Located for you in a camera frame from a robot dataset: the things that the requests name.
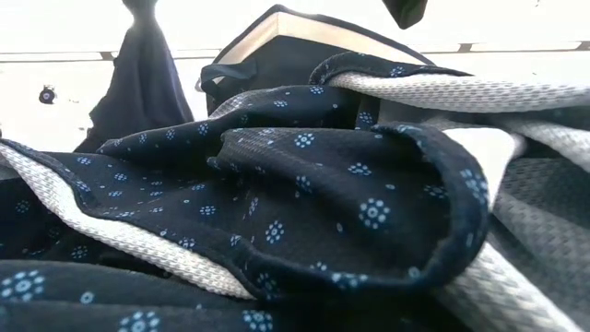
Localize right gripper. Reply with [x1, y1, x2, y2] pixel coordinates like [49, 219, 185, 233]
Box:
[381, 0, 429, 30]

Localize navy dotted cloth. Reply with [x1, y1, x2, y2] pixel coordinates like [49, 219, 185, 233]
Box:
[0, 50, 590, 332]

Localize dark navy garment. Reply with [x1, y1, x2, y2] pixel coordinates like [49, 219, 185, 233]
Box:
[73, 0, 195, 154]

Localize navy fabric storage bin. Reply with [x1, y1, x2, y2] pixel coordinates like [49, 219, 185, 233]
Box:
[198, 3, 471, 116]

